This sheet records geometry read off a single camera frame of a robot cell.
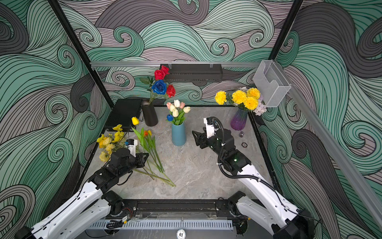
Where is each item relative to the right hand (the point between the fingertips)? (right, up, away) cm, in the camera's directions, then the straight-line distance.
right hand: (195, 131), depth 72 cm
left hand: (-25, -13, +6) cm, 29 cm away
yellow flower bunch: (-18, -28, +11) cm, 35 cm away
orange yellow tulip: (-30, -10, +23) cm, 39 cm away
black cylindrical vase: (-30, +10, +28) cm, 42 cm away
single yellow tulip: (-28, -12, +23) cm, 38 cm away
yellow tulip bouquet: (-9, +10, +4) cm, 14 cm away
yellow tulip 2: (-30, -9, +23) cm, 39 cm away
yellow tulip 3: (-27, -5, +5) cm, 28 cm away
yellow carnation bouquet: (+28, +17, +4) cm, 33 cm away
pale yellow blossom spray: (-54, -11, +17) cm, 58 cm away
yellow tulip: (-32, +5, +4) cm, 32 cm away
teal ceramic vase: (-9, -3, +15) cm, 18 cm away
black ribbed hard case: (-57, +10, +45) cm, 73 cm away
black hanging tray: (-7, +36, +23) cm, 43 cm away
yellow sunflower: (-27, -26, +12) cm, 40 cm away
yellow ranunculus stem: (-49, -4, +23) cm, 54 cm away
